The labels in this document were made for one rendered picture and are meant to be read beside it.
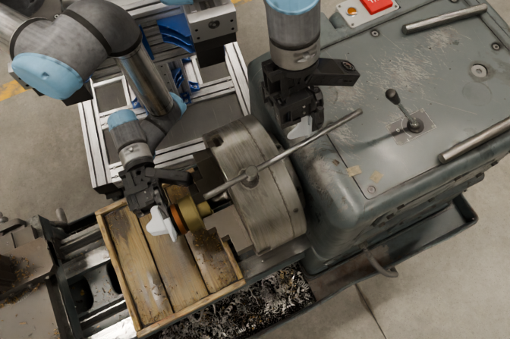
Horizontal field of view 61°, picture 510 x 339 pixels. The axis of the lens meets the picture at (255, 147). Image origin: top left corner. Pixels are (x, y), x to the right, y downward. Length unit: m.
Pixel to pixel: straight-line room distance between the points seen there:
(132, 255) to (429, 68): 0.88
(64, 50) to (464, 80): 0.82
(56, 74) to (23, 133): 1.77
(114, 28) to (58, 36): 0.11
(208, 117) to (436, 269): 1.28
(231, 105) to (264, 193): 1.28
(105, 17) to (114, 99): 1.37
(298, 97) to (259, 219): 0.31
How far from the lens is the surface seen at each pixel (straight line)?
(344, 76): 0.74
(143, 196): 1.04
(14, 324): 1.26
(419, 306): 2.18
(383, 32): 1.07
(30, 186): 2.49
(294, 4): 0.58
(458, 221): 1.72
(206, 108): 2.14
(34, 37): 0.93
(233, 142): 0.93
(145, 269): 1.24
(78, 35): 0.90
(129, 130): 1.11
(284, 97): 0.70
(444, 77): 1.04
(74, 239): 1.36
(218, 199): 1.07
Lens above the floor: 2.07
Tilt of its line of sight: 67 degrees down
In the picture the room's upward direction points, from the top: 4 degrees counter-clockwise
